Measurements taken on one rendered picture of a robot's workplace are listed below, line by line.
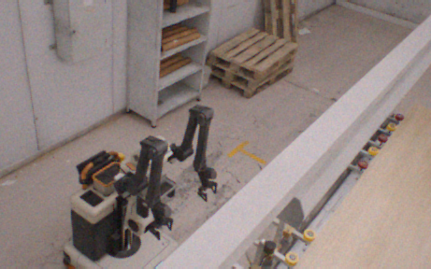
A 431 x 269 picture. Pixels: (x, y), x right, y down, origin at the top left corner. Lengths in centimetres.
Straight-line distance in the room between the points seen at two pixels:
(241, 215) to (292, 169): 18
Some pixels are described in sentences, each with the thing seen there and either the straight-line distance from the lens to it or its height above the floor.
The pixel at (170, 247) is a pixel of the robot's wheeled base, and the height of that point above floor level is 28.
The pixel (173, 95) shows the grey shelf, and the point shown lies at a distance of 556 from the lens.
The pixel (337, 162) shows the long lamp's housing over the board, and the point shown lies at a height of 237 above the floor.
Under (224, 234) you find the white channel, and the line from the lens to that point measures 75.
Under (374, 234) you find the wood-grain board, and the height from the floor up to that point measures 90.
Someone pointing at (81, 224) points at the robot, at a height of 61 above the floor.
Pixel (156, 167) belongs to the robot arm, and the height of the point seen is 148.
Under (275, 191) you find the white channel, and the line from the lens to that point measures 84.
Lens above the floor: 302
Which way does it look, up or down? 36 degrees down
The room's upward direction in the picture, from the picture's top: 9 degrees clockwise
